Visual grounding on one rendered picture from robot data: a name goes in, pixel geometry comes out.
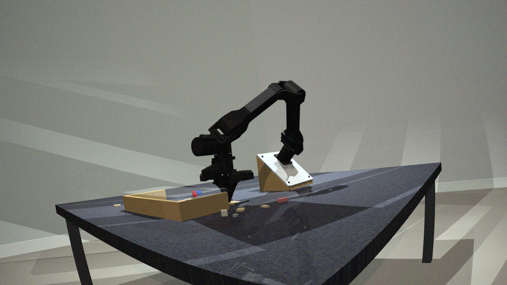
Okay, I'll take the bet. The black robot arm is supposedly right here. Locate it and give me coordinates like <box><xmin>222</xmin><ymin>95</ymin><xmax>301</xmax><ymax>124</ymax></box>
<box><xmin>191</xmin><ymin>80</ymin><xmax>306</xmax><ymax>180</ymax></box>

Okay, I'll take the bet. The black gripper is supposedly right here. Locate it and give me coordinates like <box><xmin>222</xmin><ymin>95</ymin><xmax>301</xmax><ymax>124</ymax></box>
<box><xmin>212</xmin><ymin>153</ymin><xmax>254</xmax><ymax>203</ymax></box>

